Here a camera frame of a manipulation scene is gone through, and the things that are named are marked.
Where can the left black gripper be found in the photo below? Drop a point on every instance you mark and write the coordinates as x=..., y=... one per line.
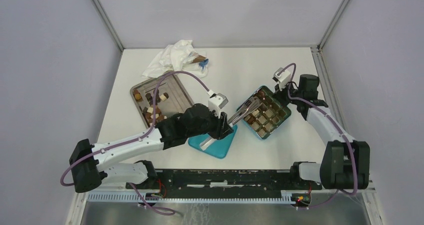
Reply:
x=222, y=127

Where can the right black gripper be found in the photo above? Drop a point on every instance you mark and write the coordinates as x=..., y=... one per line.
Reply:
x=279, y=94

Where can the teal chocolate box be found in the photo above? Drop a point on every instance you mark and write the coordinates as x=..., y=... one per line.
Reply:
x=271, y=114

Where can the stainless steel tray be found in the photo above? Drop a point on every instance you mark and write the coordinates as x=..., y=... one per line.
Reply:
x=177, y=100

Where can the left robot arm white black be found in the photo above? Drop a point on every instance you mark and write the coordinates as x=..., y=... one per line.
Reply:
x=92, y=164

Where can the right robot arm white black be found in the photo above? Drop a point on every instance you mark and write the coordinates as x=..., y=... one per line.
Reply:
x=345, y=165

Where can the white chocolate square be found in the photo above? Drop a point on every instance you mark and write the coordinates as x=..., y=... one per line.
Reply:
x=163, y=97

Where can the teal box lid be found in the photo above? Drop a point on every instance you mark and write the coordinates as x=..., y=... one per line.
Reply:
x=217, y=149

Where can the brown blue wrapper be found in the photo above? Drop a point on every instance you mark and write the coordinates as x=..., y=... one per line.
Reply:
x=196, y=58

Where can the white crumpled cloth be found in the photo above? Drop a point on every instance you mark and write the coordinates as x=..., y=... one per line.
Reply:
x=174, y=57

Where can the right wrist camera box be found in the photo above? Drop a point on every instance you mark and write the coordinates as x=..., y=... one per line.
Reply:
x=282, y=78

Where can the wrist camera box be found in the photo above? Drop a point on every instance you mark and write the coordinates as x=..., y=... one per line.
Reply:
x=282, y=78
x=216, y=103

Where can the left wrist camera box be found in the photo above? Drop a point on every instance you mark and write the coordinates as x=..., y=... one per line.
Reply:
x=216, y=103

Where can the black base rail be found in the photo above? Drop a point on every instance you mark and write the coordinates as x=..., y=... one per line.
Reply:
x=226, y=184

